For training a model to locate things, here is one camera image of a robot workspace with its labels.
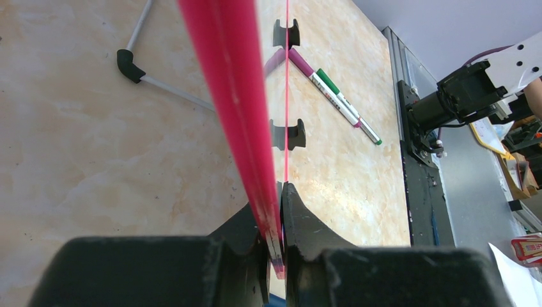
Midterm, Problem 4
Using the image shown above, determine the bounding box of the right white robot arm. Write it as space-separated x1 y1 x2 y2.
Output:
406 33 541 132

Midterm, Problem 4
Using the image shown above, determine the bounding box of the purple capped marker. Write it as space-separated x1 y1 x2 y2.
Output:
288 47 360 128

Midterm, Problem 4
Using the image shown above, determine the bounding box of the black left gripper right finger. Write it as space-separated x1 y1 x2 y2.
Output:
281 183 512 306

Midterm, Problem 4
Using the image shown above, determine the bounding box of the pink framed whiteboard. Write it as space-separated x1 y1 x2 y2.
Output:
178 1 286 279

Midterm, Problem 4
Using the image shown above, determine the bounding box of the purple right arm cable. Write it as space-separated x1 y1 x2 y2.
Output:
463 45 513 67

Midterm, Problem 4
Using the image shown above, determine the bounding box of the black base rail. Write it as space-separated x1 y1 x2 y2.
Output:
397 80 455 247

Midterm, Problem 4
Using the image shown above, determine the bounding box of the black whiteboard stand foot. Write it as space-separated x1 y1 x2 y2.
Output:
272 19 300 50

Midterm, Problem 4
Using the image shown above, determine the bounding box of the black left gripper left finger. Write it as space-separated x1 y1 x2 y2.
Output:
29 206 270 306

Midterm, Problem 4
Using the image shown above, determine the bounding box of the green capped marker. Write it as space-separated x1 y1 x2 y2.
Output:
316 68 382 145

